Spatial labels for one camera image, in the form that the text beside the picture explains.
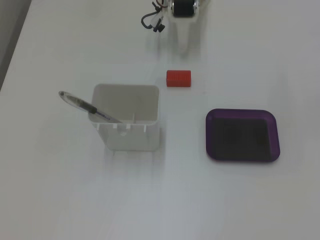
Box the red and white servo wires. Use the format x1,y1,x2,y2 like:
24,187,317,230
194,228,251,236
151,0,168,11

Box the ballpoint pen with black grip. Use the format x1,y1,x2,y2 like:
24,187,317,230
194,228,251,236
58,90,123,124

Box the purple square tray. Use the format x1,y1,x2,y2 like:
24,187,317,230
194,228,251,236
205,108,281,164

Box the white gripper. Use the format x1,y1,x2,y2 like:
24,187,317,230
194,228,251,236
169,0,201,58

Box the small black gripper camera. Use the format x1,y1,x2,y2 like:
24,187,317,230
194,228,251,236
152,22,166,33

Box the black camera cable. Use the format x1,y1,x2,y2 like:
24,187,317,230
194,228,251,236
141,11,161,29

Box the red cube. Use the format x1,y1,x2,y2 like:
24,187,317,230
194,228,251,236
166,70,192,88

